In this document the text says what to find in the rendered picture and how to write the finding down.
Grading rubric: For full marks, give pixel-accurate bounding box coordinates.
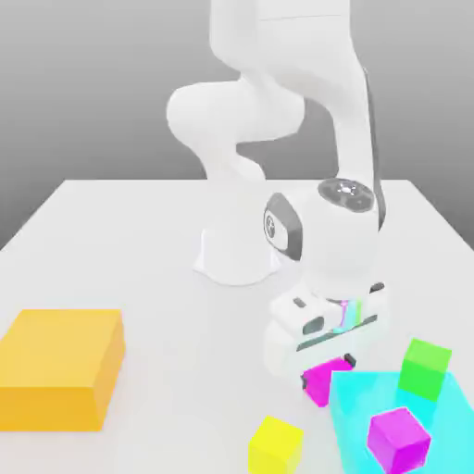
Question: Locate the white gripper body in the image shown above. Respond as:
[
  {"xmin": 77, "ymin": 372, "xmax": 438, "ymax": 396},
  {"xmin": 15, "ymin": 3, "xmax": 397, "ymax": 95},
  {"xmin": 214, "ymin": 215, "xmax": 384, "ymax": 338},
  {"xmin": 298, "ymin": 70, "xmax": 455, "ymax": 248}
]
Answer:
[{"xmin": 263, "ymin": 294, "xmax": 391, "ymax": 380}]

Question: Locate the small magenta cube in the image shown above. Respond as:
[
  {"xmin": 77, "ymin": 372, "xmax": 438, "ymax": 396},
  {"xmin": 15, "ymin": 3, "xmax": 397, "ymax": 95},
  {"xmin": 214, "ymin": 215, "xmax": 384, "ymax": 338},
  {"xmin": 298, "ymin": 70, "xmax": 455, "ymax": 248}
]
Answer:
[
  {"xmin": 366, "ymin": 405, "xmax": 433, "ymax": 474},
  {"xmin": 302, "ymin": 356, "xmax": 354, "ymax": 409}
]

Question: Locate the small yellow cube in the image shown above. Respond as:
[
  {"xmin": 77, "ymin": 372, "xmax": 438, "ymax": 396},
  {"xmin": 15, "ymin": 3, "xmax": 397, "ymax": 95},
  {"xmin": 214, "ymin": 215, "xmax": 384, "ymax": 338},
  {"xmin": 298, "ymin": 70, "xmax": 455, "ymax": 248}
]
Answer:
[{"xmin": 247, "ymin": 415, "xmax": 306, "ymax": 474}]

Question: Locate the small green cube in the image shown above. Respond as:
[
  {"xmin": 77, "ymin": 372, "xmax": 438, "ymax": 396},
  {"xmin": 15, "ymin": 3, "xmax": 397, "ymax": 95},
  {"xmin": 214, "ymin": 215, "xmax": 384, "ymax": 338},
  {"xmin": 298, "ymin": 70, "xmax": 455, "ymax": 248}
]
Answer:
[{"xmin": 397, "ymin": 337, "xmax": 454, "ymax": 404}]

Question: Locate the large cyan box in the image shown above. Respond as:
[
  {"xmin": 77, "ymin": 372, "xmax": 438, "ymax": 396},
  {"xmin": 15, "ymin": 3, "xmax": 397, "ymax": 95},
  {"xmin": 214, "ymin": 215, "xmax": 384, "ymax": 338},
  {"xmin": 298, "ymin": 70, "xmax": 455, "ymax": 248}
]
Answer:
[{"xmin": 328, "ymin": 368, "xmax": 474, "ymax": 474}]

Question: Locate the large orange box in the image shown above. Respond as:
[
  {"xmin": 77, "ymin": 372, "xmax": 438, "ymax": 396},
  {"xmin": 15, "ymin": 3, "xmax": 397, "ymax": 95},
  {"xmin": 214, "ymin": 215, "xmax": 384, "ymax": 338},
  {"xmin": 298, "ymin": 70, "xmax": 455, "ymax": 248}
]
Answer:
[{"xmin": 0, "ymin": 308, "xmax": 127, "ymax": 433}]

